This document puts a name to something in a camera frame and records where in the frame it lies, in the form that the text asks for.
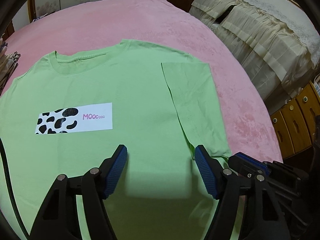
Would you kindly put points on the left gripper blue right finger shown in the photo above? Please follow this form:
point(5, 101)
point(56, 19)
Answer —
point(210, 171)

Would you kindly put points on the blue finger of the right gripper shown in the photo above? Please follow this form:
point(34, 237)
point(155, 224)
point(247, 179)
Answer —
point(246, 161)

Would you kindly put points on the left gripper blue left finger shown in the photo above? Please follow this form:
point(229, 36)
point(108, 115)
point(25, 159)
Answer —
point(111, 169)

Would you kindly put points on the light green t-shirt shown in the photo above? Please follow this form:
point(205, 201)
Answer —
point(67, 114)

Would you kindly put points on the stack of folded clothes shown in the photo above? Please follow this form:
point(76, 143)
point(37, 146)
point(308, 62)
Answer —
point(8, 64)

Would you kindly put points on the pink bed blanket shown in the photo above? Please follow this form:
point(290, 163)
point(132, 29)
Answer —
point(101, 24)

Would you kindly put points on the wooden drawer chest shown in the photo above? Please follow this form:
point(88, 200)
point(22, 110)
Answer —
point(295, 122)

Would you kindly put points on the cream lace covered furniture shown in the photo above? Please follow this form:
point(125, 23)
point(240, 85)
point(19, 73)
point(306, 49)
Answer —
point(273, 40)

